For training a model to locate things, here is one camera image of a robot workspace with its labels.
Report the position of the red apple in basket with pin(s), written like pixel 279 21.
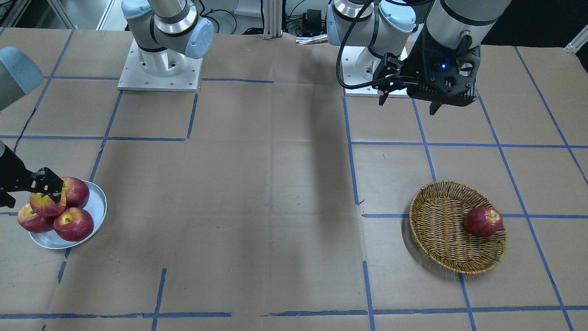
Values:
pixel 483 222

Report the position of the light blue plate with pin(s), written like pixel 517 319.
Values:
pixel 96 207

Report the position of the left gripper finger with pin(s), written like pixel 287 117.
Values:
pixel 383 96
pixel 434 107

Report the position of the red apple plate front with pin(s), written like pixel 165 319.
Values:
pixel 74 224

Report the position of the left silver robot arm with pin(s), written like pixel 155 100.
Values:
pixel 393 26

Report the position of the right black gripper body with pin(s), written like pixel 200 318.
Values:
pixel 10 174

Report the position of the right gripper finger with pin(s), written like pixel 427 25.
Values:
pixel 46 181
pixel 55 196

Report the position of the woven wicker basket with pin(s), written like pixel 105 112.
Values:
pixel 437 216

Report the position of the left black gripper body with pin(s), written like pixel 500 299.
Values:
pixel 419 64

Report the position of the red yellow apple carried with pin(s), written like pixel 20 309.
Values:
pixel 44 205

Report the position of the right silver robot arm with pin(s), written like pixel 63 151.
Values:
pixel 170 40

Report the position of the red apple plate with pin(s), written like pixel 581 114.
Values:
pixel 34 222
pixel 74 224
pixel 75 192

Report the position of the red apple plate back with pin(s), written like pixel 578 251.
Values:
pixel 75 192

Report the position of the aluminium frame post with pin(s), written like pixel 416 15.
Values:
pixel 272 13

